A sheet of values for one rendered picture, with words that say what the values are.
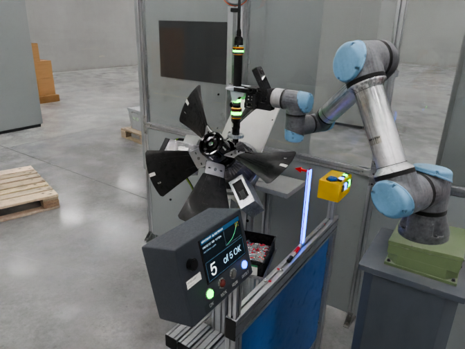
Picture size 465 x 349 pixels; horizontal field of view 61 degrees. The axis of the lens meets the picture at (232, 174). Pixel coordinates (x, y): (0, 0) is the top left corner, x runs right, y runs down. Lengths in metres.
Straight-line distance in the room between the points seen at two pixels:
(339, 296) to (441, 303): 1.34
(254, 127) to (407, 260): 1.02
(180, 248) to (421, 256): 0.77
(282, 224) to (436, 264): 1.39
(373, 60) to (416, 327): 0.83
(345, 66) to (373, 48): 0.09
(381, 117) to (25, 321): 2.34
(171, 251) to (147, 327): 1.73
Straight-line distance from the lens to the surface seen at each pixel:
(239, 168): 1.80
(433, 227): 1.36
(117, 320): 2.66
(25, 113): 7.30
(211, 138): 1.73
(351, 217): 2.37
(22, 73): 7.23
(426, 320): 1.42
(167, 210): 3.18
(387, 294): 1.40
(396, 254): 1.37
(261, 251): 1.65
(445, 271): 1.37
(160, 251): 0.90
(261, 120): 2.02
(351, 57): 1.24
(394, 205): 1.20
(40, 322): 2.79
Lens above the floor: 1.71
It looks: 21 degrees down
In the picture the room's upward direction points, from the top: 2 degrees clockwise
